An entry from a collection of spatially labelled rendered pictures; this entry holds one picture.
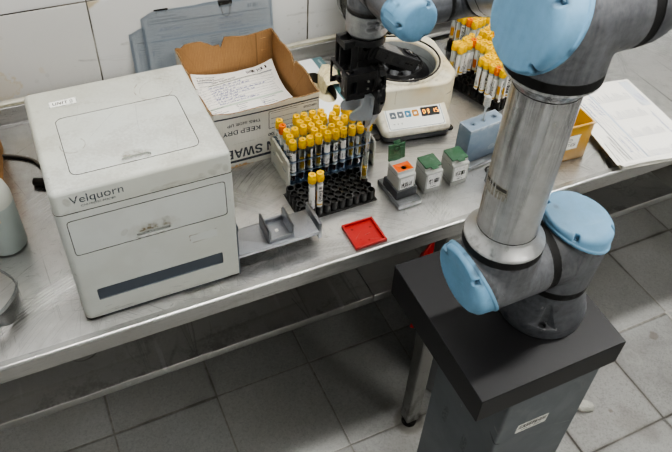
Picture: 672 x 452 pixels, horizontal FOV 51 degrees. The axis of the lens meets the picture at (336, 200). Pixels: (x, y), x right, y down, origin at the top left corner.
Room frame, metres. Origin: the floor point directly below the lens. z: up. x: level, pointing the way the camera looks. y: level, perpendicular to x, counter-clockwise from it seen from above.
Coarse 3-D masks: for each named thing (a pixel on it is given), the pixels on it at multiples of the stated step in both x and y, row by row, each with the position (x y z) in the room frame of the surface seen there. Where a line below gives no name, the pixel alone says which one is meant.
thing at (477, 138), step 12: (468, 120) 1.25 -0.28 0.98; (480, 120) 1.25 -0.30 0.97; (492, 120) 1.26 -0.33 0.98; (468, 132) 1.22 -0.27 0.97; (480, 132) 1.23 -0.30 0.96; (492, 132) 1.25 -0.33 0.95; (456, 144) 1.24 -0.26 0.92; (468, 144) 1.21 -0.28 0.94; (480, 144) 1.23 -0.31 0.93; (492, 144) 1.25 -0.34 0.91; (468, 156) 1.21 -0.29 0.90; (480, 156) 1.24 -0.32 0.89; (468, 168) 1.20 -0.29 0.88
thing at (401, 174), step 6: (390, 162) 1.12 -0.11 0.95; (396, 162) 1.12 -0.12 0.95; (402, 162) 1.12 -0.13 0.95; (408, 162) 1.12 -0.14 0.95; (390, 168) 1.11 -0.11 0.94; (396, 168) 1.10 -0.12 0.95; (402, 168) 1.11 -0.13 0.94; (408, 168) 1.11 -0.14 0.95; (414, 168) 1.11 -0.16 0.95; (390, 174) 1.11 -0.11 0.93; (396, 174) 1.09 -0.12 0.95; (402, 174) 1.09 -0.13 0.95; (408, 174) 1.10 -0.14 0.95; (414, 174) 1.10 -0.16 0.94; (390, 180) 1.11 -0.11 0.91; (396, 180) 1.09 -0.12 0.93; (402, 180) 1.09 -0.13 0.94; (408, 180) 1.09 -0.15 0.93; (414, 180) 1.10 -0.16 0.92; (396, 186) 1.09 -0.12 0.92; (402, 186) 1.09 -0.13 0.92; (408, 186) 1.09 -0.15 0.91
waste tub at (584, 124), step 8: (584, 112) 1.31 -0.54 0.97; (576, 120) 1.32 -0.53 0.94; (584, 120) 1.30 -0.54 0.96; (592, 120) 1.28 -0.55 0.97; (576, 128) 1.25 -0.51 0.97; (584, 128) 1.26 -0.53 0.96; (592, 128) 1.27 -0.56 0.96; (576, 136) 1.26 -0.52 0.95; (584, 136) 1.27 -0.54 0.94; (568, 144) 1.25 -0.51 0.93; (576, 144) 1.26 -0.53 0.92; (584, 144) 1.27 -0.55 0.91; (568, 152) 1.25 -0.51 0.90; (576, 152) 1.26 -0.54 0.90
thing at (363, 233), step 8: (344, 224) 1.00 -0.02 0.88; (352, 224) 1.01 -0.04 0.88; (360, 224) 1.01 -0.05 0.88; (368, 224) 1.01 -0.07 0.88; (376, 224) 1.01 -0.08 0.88; (344, 232) 0.99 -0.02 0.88; (352, 232) 0.99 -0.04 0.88; (360, 232) 0.99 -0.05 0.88; (368, 232) 0.99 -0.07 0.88; (376, 232) 0.99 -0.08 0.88; (352, 240) 0.96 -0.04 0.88; (360, 240) 0.97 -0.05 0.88; (368, 240) 0.97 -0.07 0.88; (376, 240) 0.96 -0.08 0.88; (384, 240) 0.97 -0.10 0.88; (360, 248) 0.94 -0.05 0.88
